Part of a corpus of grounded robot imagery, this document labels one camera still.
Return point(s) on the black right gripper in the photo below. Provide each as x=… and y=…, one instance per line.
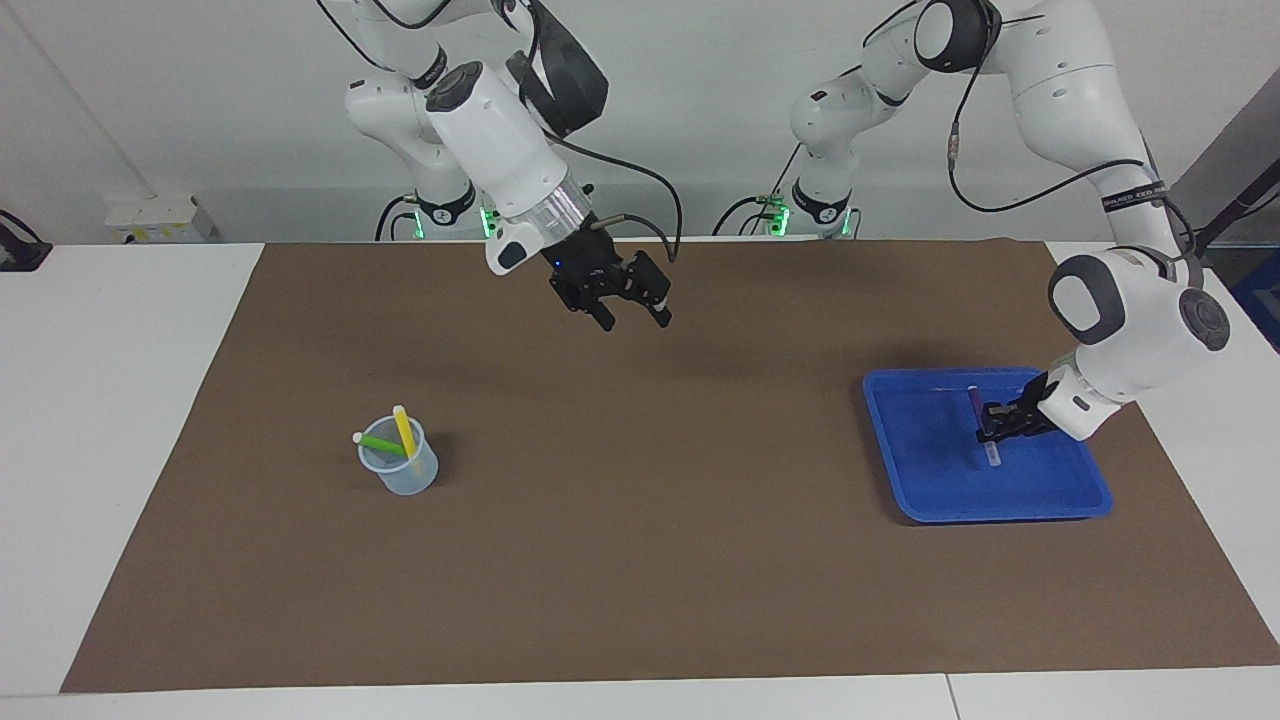
x=590, y=275

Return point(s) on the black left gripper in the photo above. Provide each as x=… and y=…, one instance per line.
x=1032, y=412

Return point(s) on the purple pen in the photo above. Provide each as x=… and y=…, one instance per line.
x=974, y=400

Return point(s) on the yellow pen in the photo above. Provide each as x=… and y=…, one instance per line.
x=404, y=430

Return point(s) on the green pen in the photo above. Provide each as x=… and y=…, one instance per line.
x=380, y=443

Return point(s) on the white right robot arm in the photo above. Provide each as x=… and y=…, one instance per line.
x=500, y=140

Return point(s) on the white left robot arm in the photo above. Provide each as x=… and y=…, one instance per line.
x=1130, y=320

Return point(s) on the blue plastic tray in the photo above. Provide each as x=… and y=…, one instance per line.
x=940, y=500

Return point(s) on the brown table mat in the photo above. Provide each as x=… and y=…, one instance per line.
x=640, y=580

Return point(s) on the translucent plastic cup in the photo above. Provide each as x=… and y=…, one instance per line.
x=410, y=480

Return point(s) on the blue crate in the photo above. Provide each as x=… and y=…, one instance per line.
x=1262, y=300

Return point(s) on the black stand pole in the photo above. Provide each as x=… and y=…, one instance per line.
x=1225, y=215

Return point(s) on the white wall socket box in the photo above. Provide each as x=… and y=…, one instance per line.
x=160, y=220

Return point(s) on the black clamp mount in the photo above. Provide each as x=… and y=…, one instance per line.
x=20, y=250

